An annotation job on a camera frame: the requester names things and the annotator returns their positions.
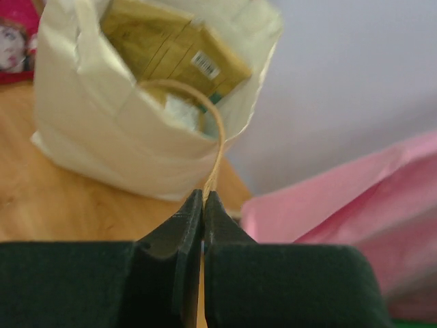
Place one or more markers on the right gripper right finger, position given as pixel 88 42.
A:
pixel 248 284

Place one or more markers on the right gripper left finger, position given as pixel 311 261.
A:
pixel 151 282

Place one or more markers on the brown paper bag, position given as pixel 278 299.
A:
pixel 92 117

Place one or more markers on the tan salt vinegar chips bag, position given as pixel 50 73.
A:
pixel 160 42

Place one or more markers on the magenta crisps bag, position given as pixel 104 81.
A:
pixel 19 28

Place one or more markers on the pink t-shirt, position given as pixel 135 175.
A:
pixel 384 204

